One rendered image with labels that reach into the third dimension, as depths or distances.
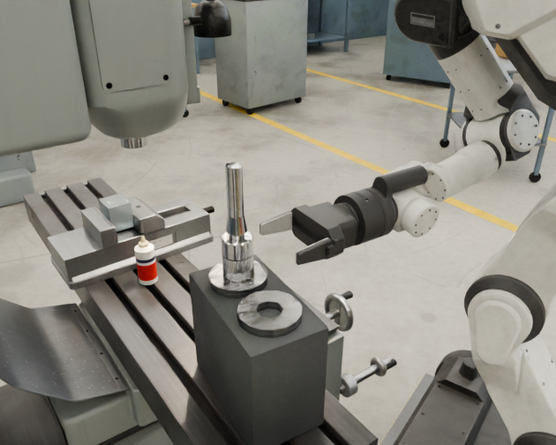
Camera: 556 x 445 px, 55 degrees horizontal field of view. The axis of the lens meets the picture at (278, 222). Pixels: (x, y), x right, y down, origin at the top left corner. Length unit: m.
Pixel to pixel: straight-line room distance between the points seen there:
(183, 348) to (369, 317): 1.73
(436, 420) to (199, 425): 0.70
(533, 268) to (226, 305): 0.55
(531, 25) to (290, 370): 0.59
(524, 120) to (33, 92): 0.81
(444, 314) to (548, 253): 1.75
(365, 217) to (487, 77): 0.36
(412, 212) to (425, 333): 1.71
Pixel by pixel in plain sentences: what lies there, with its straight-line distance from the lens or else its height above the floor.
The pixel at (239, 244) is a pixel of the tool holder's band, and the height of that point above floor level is 1.22.
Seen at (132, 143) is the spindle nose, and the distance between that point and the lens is 0.98.
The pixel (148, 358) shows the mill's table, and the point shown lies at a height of 0.96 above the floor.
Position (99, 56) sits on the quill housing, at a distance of 0.85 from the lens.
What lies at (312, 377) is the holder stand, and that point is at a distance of 0.77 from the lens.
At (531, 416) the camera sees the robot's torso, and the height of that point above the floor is 0.77.
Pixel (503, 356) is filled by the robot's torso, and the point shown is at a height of 0.93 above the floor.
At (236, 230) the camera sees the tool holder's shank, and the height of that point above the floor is 1.24.
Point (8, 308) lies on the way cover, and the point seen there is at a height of 0.95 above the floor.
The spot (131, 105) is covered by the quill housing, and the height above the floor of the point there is 1.38.
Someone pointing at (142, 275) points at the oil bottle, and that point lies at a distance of 1.16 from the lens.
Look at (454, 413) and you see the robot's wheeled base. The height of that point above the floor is 0.59.
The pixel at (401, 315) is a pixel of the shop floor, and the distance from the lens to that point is 2.67.
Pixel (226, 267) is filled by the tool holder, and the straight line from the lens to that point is 0.79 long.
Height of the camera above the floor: 1.61
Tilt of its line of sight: 28 degrees down
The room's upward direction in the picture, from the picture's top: straight up
